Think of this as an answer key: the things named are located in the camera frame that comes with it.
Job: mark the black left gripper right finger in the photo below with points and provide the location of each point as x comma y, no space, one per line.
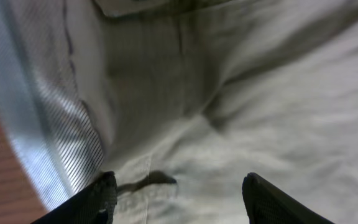
267,204

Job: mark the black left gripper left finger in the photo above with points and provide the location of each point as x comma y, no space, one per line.
94,204

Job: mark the khaki green shorts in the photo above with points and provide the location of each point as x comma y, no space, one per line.
181,100

